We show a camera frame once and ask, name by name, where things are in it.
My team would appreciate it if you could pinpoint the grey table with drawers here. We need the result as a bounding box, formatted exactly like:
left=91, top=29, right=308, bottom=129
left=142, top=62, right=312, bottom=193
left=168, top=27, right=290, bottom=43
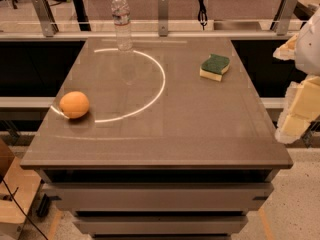
left=22, top=38, right=292, bottom=240

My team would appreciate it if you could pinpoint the wooden box at left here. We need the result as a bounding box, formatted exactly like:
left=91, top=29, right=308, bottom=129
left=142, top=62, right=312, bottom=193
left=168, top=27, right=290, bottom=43
left=0, top=139, right=41, bottom=240

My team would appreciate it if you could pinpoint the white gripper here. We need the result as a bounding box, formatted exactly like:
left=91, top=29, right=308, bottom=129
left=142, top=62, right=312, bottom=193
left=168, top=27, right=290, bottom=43
left=273, top=8, right=320, bottom=144

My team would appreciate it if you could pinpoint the metal railing with posts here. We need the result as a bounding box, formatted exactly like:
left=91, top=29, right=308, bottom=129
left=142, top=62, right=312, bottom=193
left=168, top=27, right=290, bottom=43
left=0, top=0, right=302, bottom=39

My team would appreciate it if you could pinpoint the clear plastic water bottle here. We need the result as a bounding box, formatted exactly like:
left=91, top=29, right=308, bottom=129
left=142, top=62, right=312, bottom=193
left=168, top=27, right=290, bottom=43
left=111, top=0, right=133, bottom=51

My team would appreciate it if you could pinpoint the black cable on floor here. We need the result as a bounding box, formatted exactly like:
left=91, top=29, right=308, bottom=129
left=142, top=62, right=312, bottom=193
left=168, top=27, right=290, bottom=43
left=0, top=177, right=49, bottom=240

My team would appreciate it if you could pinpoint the green and yellow sponge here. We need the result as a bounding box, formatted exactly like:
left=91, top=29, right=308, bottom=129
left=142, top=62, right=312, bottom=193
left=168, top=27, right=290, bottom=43
left=200, top=54, right=230, bottom=82

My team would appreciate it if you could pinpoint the orange fruit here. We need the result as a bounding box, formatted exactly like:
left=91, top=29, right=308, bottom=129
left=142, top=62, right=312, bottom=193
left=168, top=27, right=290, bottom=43
left=59, top=91, right=89, bottom=119

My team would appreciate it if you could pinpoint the black hanging cable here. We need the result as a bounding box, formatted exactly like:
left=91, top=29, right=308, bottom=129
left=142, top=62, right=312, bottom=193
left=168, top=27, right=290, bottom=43
left=196, top=0, right=209, bottom=31

